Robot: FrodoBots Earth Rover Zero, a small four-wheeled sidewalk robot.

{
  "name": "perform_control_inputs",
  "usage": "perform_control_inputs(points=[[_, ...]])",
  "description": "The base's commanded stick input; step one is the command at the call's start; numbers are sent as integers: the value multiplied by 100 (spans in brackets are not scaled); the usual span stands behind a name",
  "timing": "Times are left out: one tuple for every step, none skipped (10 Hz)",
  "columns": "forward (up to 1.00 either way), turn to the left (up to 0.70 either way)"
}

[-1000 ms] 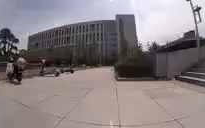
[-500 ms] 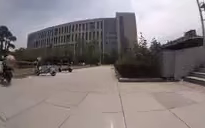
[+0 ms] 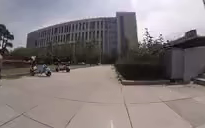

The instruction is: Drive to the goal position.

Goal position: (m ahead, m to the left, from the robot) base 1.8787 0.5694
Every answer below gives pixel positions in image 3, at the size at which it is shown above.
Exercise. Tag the grey concrete wall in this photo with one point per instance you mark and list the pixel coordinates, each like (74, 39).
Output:
(190, 63)

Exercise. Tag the low building with dark roof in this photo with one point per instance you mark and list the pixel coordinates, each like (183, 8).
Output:
(190, 40)

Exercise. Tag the row of trees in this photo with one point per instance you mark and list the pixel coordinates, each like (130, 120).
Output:
(63, 53)

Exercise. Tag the dark trimmed hedge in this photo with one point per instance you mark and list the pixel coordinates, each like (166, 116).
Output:
(140, 70)

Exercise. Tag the pale blue motor scooter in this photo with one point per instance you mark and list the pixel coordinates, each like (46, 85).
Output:
(41, 69)

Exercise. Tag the dark pine tree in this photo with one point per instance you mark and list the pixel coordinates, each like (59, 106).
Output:
(1, 36)

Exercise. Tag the low stone wall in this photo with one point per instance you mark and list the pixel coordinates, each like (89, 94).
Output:
(13, 62)

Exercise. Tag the large curved grey building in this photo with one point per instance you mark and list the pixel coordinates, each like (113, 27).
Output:
(86, 33)

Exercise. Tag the leafy bushes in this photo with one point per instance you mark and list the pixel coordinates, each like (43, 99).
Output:
(151, 46)

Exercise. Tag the pale stone slab pavement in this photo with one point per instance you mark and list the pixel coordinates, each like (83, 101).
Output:
(90, 100)

